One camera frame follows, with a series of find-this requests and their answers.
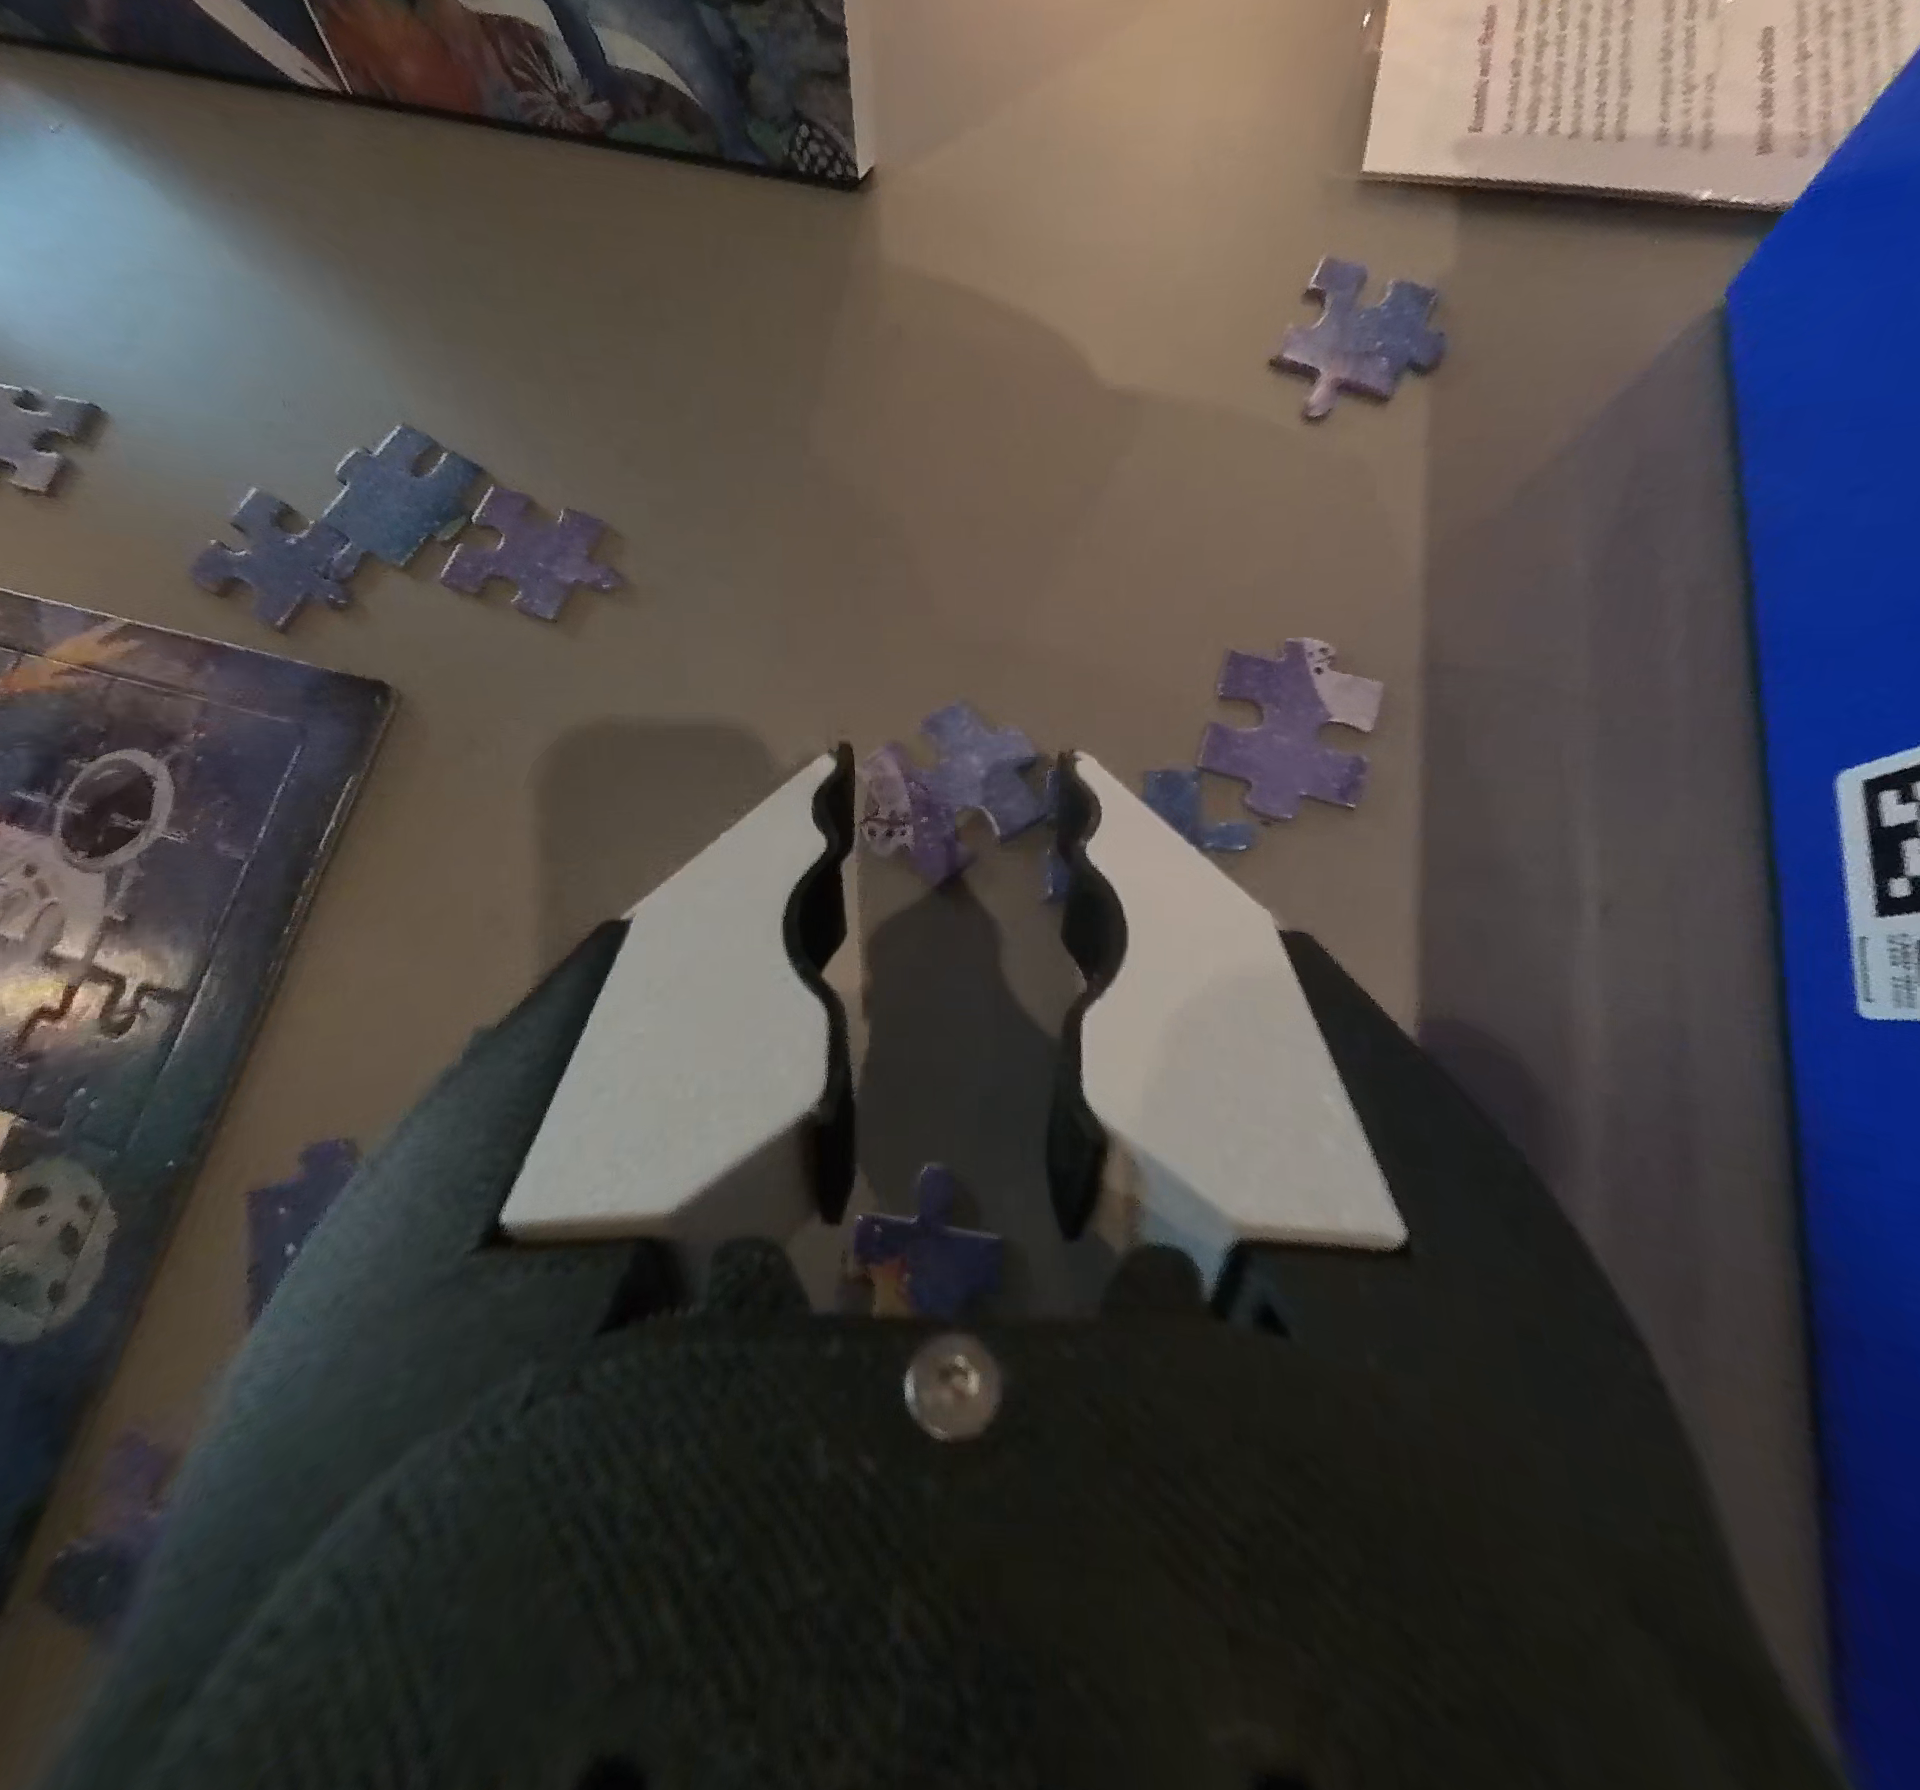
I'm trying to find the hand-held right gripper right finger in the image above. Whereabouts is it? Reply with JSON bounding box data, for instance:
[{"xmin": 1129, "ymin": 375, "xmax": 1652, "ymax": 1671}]
[{"xmin": 1041, "ymin": 749, "xmax": 1413, "ymax": 1252}]

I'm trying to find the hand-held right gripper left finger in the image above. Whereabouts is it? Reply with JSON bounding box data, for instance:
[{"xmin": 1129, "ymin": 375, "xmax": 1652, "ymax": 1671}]
[{"xmin": 499, "ymin": 743, "xmax": 868, "ymax": 1248}]

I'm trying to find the purple jigsaw puzzle piece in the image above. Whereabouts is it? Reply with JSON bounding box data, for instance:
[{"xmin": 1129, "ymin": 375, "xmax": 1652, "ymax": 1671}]
[
  {"xmin": 856, "ymin": 740, "xmax": 977, "ymax": 892},
  {"xmin": 1194, "ymin": 635, "xmax": 1387, "ymax": 827},
  {"xmin": 41, "ymin": 1428, "xmax": 191, "ymax": 1632},
  {"xmin": 918, "ymin": 701, "xmax": 1052, "ymax": 847},
  {"xmin": 1266, "ymin": 254, "xmax": 1453, "ymax": 424},
  {"xmin": 437, "ymin": 484, "xmax": 630, "ymax": 627}
]

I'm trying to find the space jigsaw puzzle tray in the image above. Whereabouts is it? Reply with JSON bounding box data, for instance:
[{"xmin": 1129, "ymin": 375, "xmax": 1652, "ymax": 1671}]
[{"xmin": 0, "ymin": 587, "xmax": 400, "ymax": 1582}]

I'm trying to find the blue plastic bin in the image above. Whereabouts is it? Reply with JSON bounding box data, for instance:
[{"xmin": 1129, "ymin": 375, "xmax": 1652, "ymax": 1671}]
[{"xmin": 1722, "ymin": 61, "xmax": 1920, "ymax": 1790}]

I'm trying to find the illustrated puzzle box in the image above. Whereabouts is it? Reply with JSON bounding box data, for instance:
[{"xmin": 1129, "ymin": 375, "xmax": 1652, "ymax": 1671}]
[{"xmin": 0, "ymin": 0, "xmax": 872, "ymax": 190}]

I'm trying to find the printed sheet in plastic sleeve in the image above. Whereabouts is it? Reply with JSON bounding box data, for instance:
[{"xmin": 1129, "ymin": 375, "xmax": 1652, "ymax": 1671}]
[{"xmin": 1357, "ymin": 0, "xmax": 1920, "ymax": 214}]

